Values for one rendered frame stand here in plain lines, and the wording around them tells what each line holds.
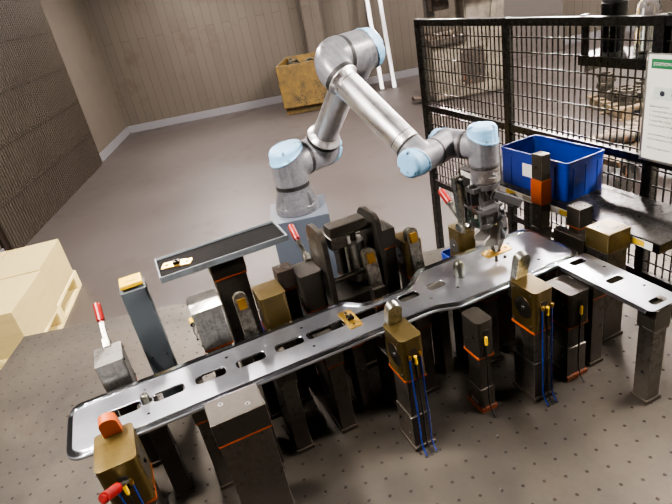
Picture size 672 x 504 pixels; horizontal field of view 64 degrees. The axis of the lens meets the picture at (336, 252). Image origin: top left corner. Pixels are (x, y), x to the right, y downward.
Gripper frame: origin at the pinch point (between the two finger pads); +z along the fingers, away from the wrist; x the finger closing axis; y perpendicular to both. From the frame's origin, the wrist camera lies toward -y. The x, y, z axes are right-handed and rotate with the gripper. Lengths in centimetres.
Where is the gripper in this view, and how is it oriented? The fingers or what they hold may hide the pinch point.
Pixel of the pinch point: (496, 245)
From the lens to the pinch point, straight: 157.9
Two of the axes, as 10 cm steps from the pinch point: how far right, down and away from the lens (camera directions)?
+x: 3.9, 3.5, -8.5
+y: -9.0, 3.3, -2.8
